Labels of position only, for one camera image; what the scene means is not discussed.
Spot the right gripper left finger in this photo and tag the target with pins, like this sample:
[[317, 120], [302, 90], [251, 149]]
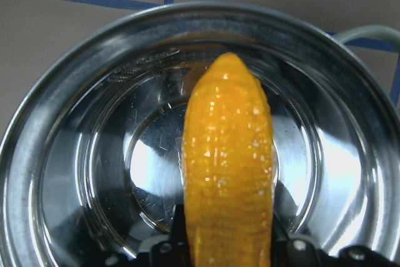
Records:
[[178, 237]]

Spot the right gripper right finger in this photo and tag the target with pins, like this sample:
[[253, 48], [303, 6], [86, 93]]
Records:
[[281, 245]]

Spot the yellow corn cob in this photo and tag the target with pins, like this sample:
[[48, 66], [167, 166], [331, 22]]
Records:
[[228, 167]]

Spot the pale green electric pot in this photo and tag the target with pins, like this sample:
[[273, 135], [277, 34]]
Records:
[[91, 160]]

